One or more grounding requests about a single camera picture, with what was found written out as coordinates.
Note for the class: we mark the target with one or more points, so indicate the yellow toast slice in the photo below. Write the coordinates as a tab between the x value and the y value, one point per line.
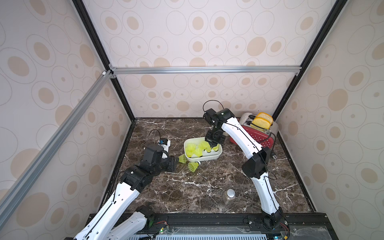
266	117
261	123

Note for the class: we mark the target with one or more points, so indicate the front yellow toast slice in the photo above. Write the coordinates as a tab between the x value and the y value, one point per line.
261	123

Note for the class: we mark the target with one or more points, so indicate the back yellow toast slice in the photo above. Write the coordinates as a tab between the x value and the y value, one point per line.
266	117

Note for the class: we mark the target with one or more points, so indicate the green shuttlecock group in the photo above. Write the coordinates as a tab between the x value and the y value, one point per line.
190	150
183	159
216	148
193	166

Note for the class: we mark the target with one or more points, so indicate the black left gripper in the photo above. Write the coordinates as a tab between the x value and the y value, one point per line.
172	162

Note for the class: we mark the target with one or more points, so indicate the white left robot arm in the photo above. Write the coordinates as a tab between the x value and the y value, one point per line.
102	226

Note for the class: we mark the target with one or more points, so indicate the silver left aluminium rail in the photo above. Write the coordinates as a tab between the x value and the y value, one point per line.
22	186

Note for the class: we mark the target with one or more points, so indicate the silver horizontal aluminium rail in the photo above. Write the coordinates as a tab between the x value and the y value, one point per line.
206	70

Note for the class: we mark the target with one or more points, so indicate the green shuttlecock top group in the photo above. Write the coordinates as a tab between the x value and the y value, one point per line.
183	159

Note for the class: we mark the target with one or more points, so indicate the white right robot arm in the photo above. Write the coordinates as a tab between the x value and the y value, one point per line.
256	166

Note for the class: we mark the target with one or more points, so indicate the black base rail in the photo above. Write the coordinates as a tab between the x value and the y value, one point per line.
307	226

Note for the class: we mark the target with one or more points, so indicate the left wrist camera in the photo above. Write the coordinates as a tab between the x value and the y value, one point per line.
165	143

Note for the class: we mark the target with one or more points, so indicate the white storage box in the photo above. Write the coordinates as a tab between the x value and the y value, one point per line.
206	156

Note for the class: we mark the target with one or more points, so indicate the metal lidded shaker jar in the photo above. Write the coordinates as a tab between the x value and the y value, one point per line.
229	196

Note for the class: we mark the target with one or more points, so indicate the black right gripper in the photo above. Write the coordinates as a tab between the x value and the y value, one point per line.
214	141

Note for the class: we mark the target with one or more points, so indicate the red dotted toaster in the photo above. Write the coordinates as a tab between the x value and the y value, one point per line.
264	137

